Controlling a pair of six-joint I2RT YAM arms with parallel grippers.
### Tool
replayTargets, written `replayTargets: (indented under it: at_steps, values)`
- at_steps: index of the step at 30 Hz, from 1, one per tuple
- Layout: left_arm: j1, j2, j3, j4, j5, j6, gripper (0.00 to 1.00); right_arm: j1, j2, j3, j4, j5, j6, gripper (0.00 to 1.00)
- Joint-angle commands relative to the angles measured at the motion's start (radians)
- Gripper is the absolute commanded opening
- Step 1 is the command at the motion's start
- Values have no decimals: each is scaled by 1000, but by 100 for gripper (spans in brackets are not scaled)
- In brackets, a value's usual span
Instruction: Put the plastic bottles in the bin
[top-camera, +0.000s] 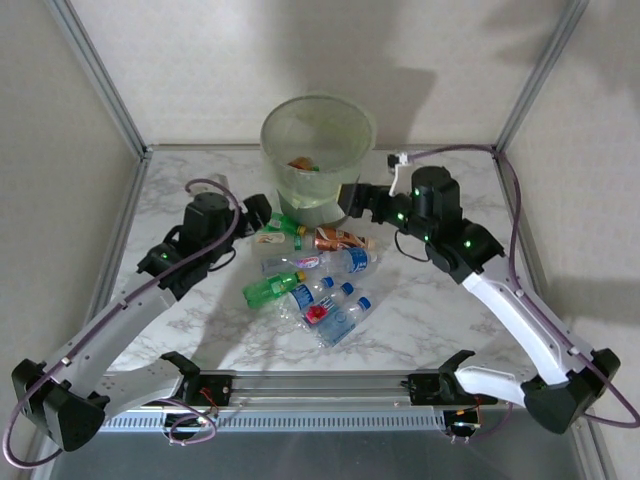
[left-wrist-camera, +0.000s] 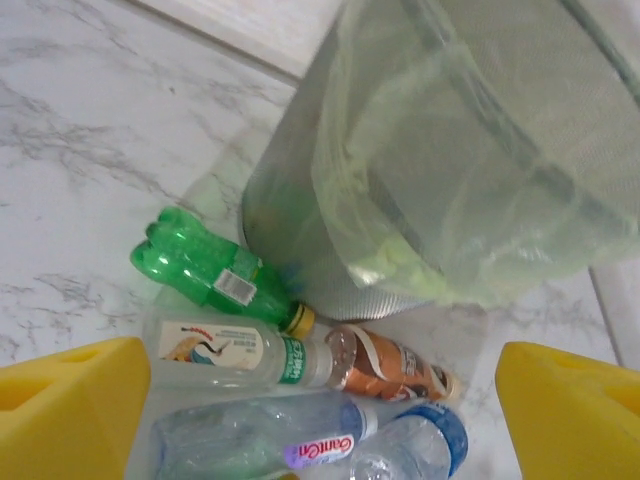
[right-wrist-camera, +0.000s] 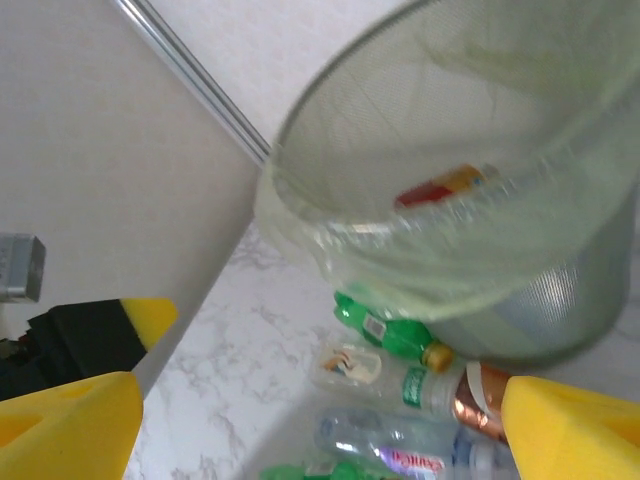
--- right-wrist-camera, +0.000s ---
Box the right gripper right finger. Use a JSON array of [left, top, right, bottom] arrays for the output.
[[502, 375, 640, 480]]

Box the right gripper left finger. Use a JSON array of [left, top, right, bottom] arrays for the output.
[[0, 372, 144, 480]]

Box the clear bottle blue white label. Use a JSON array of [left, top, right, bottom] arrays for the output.
[[447, 427, 521, 480]]

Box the copper brown plastic bottle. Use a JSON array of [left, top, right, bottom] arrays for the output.
[[451, 360, 512, 447]]

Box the green plastic bottle yellow cap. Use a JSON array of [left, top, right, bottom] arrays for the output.
[[332, 290, 455, 374], [258, 460, 374, 480]]

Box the clear bottle white bird label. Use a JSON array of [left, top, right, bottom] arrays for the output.
[[310, 342, 464, 419]]

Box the clear bottle purple red label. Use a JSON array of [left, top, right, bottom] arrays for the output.
[[313, 407, 454, 479]]

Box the red orange plastic bottle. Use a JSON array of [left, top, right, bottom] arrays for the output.
[[393, 162, 502, 211]]

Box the translucent green waste bin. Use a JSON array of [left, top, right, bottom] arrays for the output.
[[252, 0, 640, 372]]

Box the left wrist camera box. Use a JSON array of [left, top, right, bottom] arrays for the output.
[[0, 233, 47, 304]]

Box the aluminium frame post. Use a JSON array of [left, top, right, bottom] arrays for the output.
[[112, 0, 274, 164]]

